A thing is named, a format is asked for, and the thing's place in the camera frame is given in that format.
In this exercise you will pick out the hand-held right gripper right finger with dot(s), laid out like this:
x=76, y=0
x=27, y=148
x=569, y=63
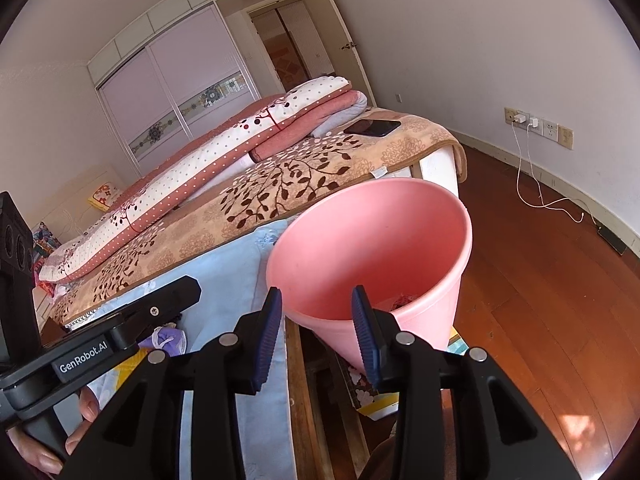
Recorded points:
x=367, y=345

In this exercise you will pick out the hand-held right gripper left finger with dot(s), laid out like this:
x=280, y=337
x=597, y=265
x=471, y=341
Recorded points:
x=265, y=340

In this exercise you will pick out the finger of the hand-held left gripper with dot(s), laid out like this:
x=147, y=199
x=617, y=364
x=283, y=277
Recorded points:
x=160, y=302

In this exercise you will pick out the yellow foam fruit net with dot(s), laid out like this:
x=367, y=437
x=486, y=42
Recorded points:
x=127, y=362

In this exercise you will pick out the pink plastic bin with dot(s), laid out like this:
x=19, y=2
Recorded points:
x=375, y=235

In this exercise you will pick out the person's left hand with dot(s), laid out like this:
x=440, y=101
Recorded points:
x=87, y=405

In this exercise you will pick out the white quilted mattress pad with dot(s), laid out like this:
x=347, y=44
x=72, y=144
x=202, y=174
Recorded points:
x=82, y=319

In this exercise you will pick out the book under bucket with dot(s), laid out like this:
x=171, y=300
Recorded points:
x=372, y=402

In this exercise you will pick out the light blue cloth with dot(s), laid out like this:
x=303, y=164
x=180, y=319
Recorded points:
x=225, y=270

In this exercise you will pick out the wooden table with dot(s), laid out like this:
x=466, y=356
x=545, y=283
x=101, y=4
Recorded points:
x=300, y=410

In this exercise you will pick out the person's leg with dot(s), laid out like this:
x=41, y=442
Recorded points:
x=380, y=462

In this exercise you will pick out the yellow floral pillow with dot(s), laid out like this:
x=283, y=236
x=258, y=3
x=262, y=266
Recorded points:
x=104, y=195

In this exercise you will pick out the colourful printed pillow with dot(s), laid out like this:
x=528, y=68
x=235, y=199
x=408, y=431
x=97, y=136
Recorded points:
x=45, y=240

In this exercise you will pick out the pink white dotted quilt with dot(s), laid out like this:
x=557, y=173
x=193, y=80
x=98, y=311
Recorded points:
x=200, y=160

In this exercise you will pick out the beige leaf-print blanket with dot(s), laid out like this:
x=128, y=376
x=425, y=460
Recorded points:
x=300, y=170

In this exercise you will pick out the cream wooden bed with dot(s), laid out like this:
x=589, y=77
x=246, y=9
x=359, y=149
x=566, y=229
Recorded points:
x=435, y=175

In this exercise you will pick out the black smartphone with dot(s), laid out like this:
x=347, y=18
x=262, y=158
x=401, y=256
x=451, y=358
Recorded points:
x=372, y=127

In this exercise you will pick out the white sliding-door wardrobe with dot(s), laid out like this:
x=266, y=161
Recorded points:
x=175, y=75

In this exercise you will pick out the black device on floor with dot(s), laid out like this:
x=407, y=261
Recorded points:
x=612, y=240

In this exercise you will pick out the white room door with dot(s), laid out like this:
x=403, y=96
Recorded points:
x=345, y=20

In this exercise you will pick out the beige wall socket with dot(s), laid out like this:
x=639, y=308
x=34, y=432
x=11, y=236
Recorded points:
x=566, y=137
x=509, y=115

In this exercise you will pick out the white wall socket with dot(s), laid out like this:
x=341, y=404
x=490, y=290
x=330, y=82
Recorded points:
x=547, y=127

